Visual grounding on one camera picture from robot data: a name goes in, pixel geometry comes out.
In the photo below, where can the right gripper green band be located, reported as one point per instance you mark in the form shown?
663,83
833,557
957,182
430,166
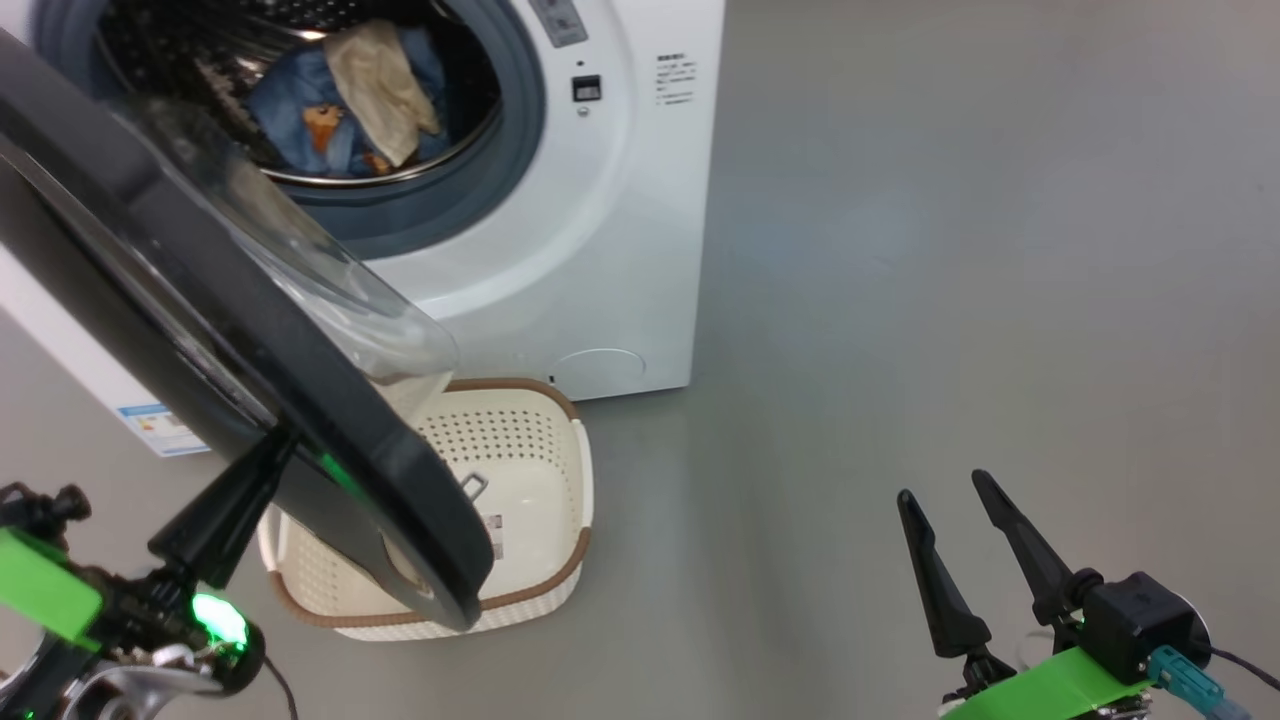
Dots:
1050,685

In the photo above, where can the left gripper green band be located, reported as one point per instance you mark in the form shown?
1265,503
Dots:
50,590

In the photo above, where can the black round glass washer door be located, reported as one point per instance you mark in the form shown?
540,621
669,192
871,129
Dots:
250,330

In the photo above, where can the blue garment orange print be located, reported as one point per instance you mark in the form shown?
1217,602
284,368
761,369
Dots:
290,110

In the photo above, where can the blue printed garment cream lining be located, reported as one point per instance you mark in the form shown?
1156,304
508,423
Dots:
385,90

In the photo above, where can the steel perforated washer drum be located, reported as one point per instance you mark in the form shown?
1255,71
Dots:
200,40

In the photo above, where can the white front-load washing machine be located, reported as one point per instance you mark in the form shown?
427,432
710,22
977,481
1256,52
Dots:
640,250

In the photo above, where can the black door latch socket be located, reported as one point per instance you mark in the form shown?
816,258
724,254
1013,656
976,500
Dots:
586,88

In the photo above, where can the blue energy label sticker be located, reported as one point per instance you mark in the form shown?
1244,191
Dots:
160,430

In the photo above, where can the basket product label sticker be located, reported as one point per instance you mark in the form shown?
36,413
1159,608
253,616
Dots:
493,535

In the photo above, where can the cream perforated basket brown rim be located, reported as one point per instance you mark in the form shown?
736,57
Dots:
530,470

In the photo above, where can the round drain filter cover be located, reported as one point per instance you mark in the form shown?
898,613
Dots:
600,372

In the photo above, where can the black printed text label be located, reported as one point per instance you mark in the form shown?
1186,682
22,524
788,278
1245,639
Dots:
676,80

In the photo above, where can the grey warning sticker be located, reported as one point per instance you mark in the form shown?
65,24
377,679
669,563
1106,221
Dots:
560,22

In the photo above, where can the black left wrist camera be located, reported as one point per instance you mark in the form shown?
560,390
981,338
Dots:
235,660

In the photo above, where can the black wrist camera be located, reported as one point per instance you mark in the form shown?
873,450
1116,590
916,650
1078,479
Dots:
1140,620
235,660

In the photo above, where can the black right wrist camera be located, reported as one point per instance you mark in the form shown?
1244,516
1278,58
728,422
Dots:
1140,620

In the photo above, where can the teal right camera connector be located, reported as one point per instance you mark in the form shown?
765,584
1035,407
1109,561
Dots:
1195,685

